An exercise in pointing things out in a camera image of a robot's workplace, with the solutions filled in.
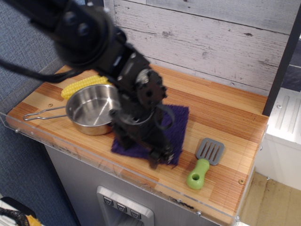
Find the white side appliance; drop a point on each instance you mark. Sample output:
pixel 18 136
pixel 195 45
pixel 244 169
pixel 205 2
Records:
pixel 279 155

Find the dark right upright post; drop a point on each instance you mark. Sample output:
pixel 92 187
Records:
pixel 284 63

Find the silver dispenser button panel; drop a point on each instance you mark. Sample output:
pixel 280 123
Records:
pixel 118 210

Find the small metal pot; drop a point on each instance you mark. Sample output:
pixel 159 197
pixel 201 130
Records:
pixel 88 109

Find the yellow object bottom left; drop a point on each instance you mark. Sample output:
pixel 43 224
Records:
pixel 33 221

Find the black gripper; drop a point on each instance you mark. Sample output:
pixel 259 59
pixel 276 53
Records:
pixel 147 131

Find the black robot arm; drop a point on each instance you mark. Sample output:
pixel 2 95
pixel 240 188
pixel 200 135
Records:
pixel 85 38

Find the grey toy fridge cabinet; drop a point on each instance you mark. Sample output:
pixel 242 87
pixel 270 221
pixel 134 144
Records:
pixel 80 180

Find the purple towel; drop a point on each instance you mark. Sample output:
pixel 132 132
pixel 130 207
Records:
pixel 175 135

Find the grey spatula green handle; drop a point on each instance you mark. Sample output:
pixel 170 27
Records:
pixel 209 153

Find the yellow toy corn cob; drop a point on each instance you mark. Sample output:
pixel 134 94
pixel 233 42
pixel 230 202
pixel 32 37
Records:
pixel 71 89

